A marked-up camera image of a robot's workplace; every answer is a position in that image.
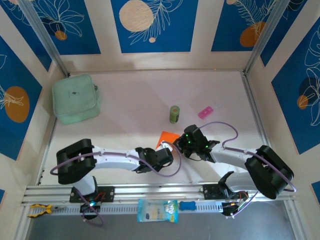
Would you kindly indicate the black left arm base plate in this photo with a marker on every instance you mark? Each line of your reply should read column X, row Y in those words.
column 107, row 193

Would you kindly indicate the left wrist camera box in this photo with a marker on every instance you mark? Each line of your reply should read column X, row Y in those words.
column 167, row 145

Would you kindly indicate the wet wipes packet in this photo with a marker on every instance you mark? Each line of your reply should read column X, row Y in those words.
column 157, row 211

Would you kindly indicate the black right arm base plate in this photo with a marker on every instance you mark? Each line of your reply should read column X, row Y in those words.
column 210, row 191

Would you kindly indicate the mint green fabric pouch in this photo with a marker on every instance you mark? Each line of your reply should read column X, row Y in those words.
column 72, row 97

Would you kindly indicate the orange square paper sheet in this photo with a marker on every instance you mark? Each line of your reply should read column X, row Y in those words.
column 167, row 137

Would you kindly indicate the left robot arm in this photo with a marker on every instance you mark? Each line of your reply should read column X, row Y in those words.
column 115, row 160

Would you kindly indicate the aluminium frame post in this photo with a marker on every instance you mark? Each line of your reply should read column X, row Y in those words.
column 267, row 35
column 42, row 32

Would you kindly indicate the green can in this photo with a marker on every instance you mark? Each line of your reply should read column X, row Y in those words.
column 174, row 115

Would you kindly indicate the aluminium extrusion rail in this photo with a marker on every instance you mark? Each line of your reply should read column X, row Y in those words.
column 155, row 190

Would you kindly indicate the pink plastic box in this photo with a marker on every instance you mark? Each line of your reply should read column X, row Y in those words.
column 205, row 112

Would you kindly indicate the small clear plastic piece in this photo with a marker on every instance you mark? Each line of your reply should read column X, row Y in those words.
column 218, row 105

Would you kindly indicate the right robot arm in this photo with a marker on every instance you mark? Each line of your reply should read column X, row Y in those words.
column 230, row 157

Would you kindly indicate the blue bone-shaped object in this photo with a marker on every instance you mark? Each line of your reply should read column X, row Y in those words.
column 187, row 205

